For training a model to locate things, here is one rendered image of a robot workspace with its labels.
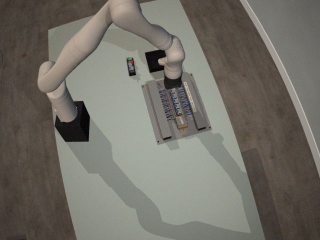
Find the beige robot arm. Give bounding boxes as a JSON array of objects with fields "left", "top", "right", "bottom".
[{"left": 37, "top": 0, "right": 185, "bottom": 123}]

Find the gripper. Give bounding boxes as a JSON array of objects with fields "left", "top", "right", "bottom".
[{"left": 158, "top": 57, "right": 183, "bottom": 90}]

